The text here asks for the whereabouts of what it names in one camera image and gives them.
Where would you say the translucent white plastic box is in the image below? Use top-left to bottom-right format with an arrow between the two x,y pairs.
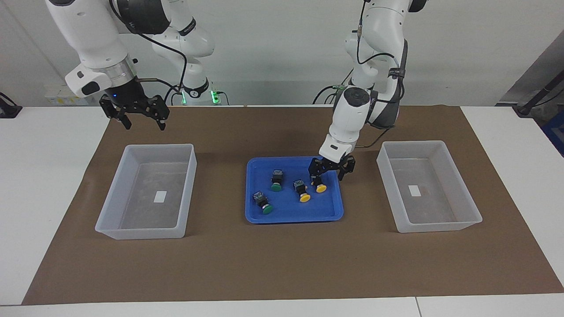
377,141 -> 483,233
95,144 -> 197,240

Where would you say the blue plastic tray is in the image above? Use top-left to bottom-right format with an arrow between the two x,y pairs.
245,156 -> 344,224

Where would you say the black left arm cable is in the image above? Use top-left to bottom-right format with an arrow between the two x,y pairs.
355,0 -> 408,148

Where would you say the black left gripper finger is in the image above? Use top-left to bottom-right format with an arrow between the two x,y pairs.
337,154 -> 356,182
308,157 -> 327,189

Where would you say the black flat desk object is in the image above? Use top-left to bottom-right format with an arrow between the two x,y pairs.
0,92 -> 22,118

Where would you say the brown paper table mat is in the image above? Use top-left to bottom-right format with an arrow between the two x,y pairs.
22,105 -> 564,306

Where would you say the black metal stand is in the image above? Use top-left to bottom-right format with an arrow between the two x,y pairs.
513,70 -> 564,117

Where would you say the black base cable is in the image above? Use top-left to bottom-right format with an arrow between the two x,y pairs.
164,84 -> 183,106
312,70 -> 353,105

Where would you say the blue plastic crate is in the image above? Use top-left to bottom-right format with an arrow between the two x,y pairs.
541,110 -> 564,157

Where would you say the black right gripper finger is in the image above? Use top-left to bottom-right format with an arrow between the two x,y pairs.
99,95 -> 133,131
148,95 -> 171,132

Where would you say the white power strip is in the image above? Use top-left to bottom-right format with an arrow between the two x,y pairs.
44,86 -> 95,106

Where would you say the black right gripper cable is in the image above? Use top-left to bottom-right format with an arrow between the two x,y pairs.
132,31 -> 188,106

